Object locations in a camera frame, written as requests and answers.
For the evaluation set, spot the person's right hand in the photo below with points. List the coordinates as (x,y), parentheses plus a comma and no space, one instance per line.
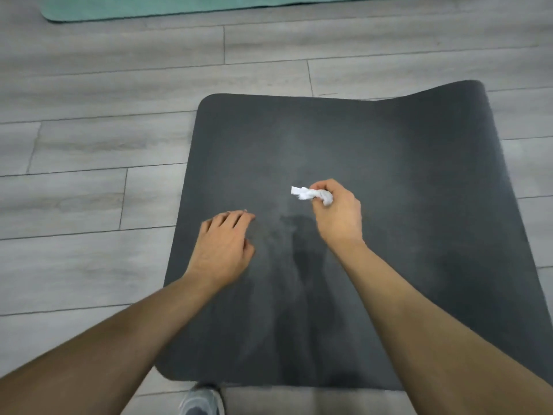
(341,216)

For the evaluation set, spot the person's left hand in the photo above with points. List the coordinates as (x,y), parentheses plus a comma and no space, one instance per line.
(220,250)

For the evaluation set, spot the white wipe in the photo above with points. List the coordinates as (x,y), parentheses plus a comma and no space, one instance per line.
(309,193)

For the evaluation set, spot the dark grey yoga mat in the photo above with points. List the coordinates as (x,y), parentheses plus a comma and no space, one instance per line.
(432,168)

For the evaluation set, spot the person's right forearm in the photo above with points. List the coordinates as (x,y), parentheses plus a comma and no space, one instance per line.
(440,332)

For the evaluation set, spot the person's left forearm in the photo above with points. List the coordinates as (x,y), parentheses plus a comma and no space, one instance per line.
(99,354)

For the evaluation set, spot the person's left shoe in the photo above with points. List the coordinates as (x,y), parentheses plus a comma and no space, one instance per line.
(201,401)

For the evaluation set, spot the teal floor mat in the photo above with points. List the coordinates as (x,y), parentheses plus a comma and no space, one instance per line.
(173,6)

